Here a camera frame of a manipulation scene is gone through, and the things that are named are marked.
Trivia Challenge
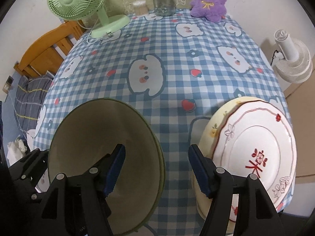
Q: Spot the green desk fan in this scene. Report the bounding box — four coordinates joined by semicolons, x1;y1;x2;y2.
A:
47;0;130;38

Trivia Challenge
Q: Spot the glass jar black lid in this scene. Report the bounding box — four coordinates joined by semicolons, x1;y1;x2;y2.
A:
153;0;176;17

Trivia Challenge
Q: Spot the dark plaid pillow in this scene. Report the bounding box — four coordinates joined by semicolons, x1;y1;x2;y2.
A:
14;72;54;132

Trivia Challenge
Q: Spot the crumpled white tissue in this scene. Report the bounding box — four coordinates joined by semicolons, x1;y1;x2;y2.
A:
6;137;27;166

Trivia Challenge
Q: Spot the blue floral bowl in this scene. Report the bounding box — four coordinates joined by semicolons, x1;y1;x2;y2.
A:
48;99;166;235

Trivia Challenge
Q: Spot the black fan cable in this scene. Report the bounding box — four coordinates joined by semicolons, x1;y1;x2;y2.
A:
270;50;284;66

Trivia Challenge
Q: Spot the large cream floral plate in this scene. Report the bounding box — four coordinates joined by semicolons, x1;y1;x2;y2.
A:
191;96;262;220

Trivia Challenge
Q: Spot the blue checkered tablecloth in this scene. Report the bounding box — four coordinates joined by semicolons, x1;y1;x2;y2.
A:
34;10;288;235

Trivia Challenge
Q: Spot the toothpick container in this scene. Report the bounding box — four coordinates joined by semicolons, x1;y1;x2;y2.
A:
132;0;149;17

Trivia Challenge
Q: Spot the wall power socket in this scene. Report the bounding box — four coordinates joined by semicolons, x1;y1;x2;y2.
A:
3;76;14;94

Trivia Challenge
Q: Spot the white clip fan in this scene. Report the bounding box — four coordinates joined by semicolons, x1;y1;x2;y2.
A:
274;29;313;84

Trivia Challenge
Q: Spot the white red-pattern plate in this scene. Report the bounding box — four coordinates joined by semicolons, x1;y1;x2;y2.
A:
212;100;297;211

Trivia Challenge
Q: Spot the purple plush bunny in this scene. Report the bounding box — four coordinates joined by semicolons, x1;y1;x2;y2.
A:
190;0;227;23

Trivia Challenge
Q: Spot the white fan cable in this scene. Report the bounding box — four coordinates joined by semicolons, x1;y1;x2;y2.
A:
78;19;99;45

